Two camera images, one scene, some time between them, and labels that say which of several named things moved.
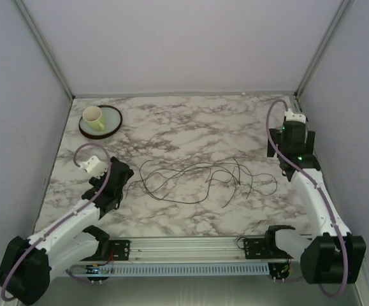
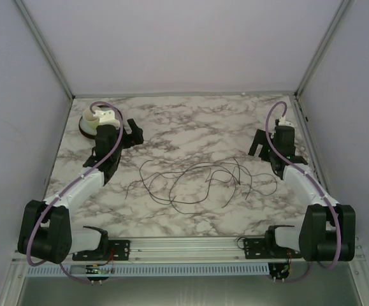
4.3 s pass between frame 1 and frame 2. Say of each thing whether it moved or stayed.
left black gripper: moved
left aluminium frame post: stayed
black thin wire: moved
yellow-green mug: stayed
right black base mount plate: stayed
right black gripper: moved
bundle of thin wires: moved
